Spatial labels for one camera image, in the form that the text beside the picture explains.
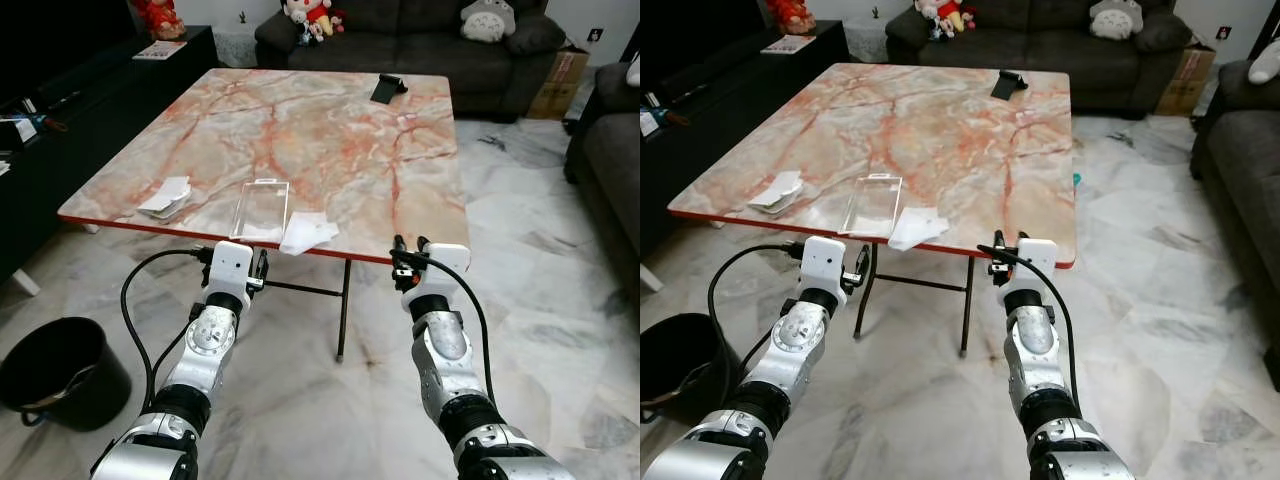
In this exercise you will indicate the black phone stand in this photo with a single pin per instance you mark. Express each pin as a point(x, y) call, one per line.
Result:
point(1007, 85)
point(385, 88)

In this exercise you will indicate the dark grey long sofa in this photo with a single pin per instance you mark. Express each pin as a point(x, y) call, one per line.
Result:
point(410, 50)
point(1040, 48)

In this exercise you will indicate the dark grey side sofa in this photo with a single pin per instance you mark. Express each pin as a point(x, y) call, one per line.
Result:
point(1240, 170)
point(605, 150)

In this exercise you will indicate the red white doll plush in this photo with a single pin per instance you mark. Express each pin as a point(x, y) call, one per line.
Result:
point(941, 14)
point(310, 15)

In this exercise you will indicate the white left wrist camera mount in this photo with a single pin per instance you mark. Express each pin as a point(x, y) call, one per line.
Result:
point(825, 262)
point(232, 265)

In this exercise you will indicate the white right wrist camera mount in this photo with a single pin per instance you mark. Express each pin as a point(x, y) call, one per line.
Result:
point(452, 257)
point(1040, 255)

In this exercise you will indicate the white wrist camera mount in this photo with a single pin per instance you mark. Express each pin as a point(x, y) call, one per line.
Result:
point(1040, 255)
point(825, 262)
point(232, 265)
point(452, 257)

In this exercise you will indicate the dark grey cushion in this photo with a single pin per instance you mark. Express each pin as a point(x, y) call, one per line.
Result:
point(535, 35)
point(1163, 32)

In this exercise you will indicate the folded white paper piece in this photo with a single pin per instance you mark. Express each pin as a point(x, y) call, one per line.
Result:
point(165, 197)
point(779, 191)

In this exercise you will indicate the grey white Totoro plush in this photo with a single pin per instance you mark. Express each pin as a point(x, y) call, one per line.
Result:
point(1115, 18)
point(487, 20)

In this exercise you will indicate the red ornament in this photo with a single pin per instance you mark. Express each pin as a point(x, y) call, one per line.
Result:
point(790, 14)
point(158, 15)

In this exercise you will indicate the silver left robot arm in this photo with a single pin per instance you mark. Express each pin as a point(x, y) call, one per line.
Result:
point(205, 345)
point(795, 345)

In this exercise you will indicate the black metal table frame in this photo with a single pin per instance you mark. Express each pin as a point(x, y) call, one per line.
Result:
point(346, 310)
point(966, 305)

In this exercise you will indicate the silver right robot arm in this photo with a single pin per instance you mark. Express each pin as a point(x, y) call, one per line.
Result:
point(1035, 345)
point(445, 350)

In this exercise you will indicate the brown cardboard box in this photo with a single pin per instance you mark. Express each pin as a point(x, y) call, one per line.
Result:
point(1187, 80)
point(558, 85)

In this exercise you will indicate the black low cabinet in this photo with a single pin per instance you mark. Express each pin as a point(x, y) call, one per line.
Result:
point(90, 130)
point(720, 120)

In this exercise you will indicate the crumpled white tissue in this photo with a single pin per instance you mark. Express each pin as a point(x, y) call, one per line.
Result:
point(308, 232)
point(918, 228)

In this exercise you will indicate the black round rubbish bin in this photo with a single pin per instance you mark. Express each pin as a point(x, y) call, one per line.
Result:
point(60, 375)
point(680, 360)

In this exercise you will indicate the clear plastic package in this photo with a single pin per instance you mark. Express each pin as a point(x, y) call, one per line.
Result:
point(262, 210)
point(873, 206)

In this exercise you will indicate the white red booklet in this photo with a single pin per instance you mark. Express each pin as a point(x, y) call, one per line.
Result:
point(158, 50)
point(788, 44)

